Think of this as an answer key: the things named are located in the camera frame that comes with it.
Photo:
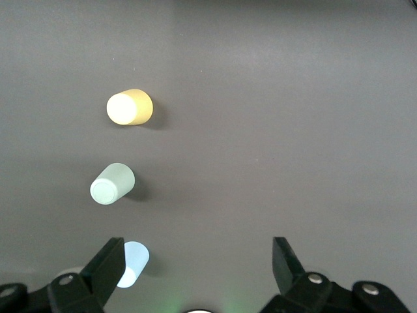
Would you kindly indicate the pale green plastic cup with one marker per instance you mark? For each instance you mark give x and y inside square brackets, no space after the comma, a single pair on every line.
[112,184]

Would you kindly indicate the yellow plastic cup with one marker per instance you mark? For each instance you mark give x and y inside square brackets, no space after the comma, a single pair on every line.
[130,107]

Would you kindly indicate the pale blue plastic cup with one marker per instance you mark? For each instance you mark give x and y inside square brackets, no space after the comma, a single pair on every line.
[135,261]

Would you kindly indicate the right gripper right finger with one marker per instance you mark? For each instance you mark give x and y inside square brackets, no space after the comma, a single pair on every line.
[286,270]

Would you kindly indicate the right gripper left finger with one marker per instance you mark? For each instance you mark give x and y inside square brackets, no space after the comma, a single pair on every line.
[104,267]

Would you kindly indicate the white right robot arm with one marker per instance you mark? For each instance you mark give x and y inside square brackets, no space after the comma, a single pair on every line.
[198,311]

